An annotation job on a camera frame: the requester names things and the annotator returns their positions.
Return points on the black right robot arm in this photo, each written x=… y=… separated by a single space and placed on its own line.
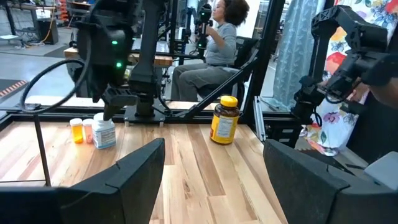
x=146 y=62

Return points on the black office chair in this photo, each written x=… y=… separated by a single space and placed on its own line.
x=245 y=49

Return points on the person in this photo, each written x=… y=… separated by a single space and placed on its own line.
x=220 y=46

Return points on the small orange pill vial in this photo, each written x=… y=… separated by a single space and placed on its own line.
x=76 y=133

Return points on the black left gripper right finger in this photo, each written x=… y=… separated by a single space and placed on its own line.
x=326 y=202

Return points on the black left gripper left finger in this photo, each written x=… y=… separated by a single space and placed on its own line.
x=93 y=205

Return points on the black background robot arm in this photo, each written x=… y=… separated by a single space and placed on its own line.
x=202 y=18

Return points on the floral curtain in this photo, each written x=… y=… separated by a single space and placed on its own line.
x=334 y=130

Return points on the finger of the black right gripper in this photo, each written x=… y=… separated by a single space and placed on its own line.
x=121 y=97

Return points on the wooden background table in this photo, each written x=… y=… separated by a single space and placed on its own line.
x=161 y=60

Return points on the grey camera box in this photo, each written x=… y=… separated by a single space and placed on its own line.
x=384 y=171

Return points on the white bottle blue label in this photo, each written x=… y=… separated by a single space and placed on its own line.
x=104 y=137

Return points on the black aluminium rig frame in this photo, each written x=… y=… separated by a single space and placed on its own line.
x=264 y=62

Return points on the silver aluminium bar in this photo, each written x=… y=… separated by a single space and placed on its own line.
x=259 y=118

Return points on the wooden shelf black metal frame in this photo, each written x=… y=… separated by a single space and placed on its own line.
x=42 y=149

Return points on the brown bottle yellow cap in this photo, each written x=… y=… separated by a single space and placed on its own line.
x=224 y=126

